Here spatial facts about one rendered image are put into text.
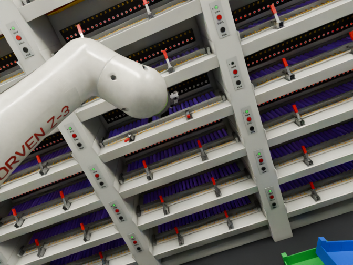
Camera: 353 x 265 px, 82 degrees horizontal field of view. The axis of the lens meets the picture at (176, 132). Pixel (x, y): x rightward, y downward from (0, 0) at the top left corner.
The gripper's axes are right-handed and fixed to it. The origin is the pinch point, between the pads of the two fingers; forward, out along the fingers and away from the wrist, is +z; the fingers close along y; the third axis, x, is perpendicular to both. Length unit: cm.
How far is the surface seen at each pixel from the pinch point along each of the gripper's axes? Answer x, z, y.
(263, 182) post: 47, 18, -28
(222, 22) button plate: -20.2, -0.7, -30.3
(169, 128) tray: 8.6, 7.4, 2.3
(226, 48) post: -11.6, 1.9, -29.2
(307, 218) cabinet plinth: 77, 30, -45
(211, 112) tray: 8.7, 7.4, -16.2
